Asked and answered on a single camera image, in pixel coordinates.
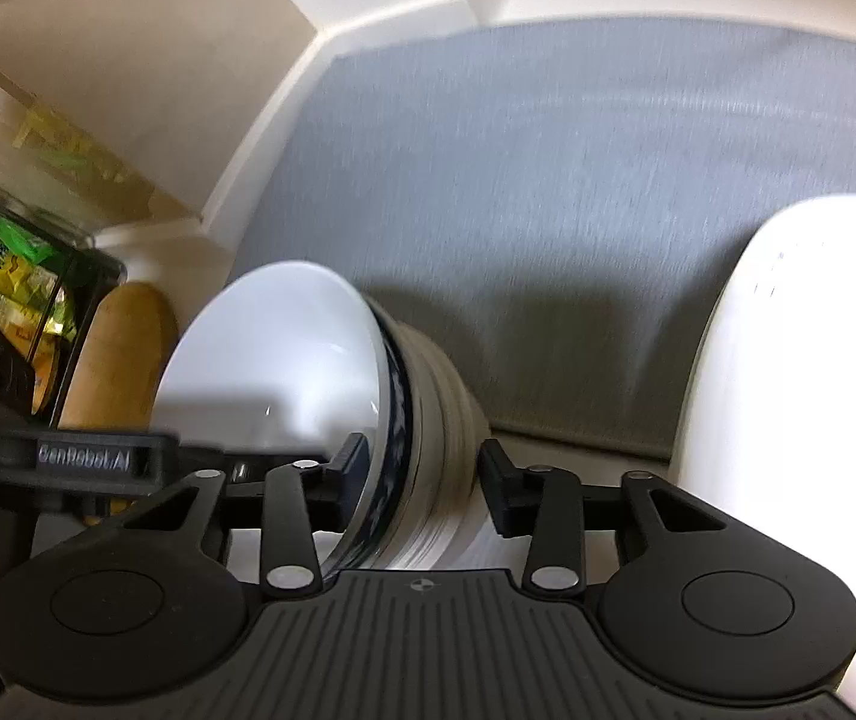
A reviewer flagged large white floral plate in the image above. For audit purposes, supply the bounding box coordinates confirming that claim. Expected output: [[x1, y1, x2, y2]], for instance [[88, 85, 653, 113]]
[[677, 193, 856, 720]]

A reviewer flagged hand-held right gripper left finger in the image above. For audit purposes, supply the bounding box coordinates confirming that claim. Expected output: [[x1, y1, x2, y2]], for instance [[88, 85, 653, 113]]
[[124, 433, 369, 601]]

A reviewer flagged black storage rack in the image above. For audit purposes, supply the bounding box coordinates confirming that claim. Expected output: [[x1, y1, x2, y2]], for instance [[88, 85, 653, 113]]
[[0, 178, 127, 421]]

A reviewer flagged blue patterned white bowl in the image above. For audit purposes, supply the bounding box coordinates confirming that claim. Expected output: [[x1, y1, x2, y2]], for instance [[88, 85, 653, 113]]
[[154, 261, 418, 571]]

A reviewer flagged beige round container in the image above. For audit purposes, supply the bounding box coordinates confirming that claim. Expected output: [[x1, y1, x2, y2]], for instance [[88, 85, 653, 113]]
[[59, 281, 180, 430]]

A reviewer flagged grey table mat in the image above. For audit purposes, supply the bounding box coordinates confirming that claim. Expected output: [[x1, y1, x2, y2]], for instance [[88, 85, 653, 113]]
[[225, 19, 856, 462]]

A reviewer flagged yellow food packet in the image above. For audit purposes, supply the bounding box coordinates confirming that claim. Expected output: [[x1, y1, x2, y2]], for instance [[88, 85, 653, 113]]
[[0, 216, 78, 410]]

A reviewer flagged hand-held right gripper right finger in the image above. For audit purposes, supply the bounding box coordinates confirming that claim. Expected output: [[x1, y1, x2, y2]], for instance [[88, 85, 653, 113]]
[[479, 441, 725, 597]]

